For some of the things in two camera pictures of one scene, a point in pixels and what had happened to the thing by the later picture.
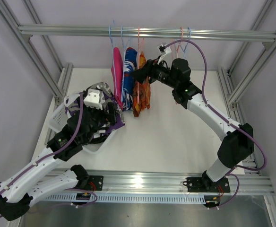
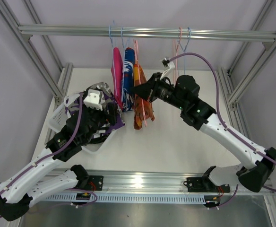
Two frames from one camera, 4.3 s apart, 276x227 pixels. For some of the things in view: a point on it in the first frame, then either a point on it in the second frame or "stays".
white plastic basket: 59,117 stays
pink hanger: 138,62 to 136,54
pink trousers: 117,71 stays
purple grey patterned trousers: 99,96 stays
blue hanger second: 125,46 stays
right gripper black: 150,69 to 145,91
